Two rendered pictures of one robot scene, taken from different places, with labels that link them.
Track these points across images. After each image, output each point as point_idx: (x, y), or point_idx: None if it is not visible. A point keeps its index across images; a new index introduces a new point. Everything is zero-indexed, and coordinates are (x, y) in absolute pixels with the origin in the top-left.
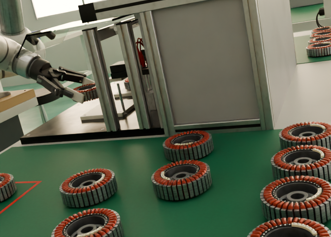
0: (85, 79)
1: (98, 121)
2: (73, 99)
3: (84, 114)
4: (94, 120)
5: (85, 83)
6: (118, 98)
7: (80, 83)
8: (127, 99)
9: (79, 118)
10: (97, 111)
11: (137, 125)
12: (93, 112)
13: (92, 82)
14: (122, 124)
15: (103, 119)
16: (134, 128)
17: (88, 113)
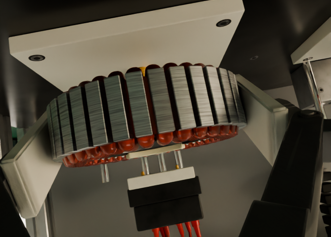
0: (266, 154)
1: (25, 80)
2: (51, 111)
3: (52, 49)
4: (24, 72)
5: (261, 126)
6: None
7: (289, 124)
8: (279, 29)
9: (28, 14)
10: (97, 63)
11: (32, 122)
12: (84, 59)
13: (249, 133)
14: (25, 114)
15: (47, 81)
16: (15, 126)
17: (62, 56)
